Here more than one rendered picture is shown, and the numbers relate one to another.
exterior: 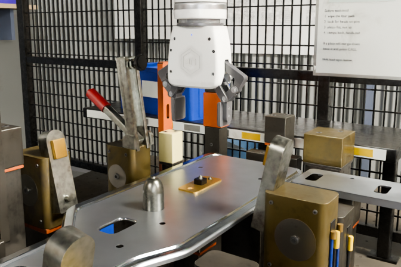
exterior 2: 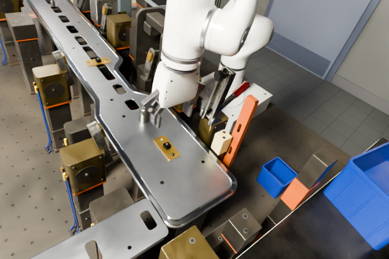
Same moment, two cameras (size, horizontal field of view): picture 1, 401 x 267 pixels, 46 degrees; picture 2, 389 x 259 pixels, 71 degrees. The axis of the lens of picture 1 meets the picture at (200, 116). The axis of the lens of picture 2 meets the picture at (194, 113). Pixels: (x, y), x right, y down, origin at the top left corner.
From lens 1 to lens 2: 108 cm
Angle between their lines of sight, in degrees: 91
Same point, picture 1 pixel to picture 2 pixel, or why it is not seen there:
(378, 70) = not seen: outside the picture
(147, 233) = (116, 108)
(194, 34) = not seen: hidden behind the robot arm
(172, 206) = (140, 125)
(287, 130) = (227, 229)
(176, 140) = (217, 140)
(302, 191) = (82, 151)
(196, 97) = (339, 184)
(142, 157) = (205, 125)
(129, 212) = not seen: hidden behind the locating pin
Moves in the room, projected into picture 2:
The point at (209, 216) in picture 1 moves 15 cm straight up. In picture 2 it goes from (118, 133) to (118, 90)
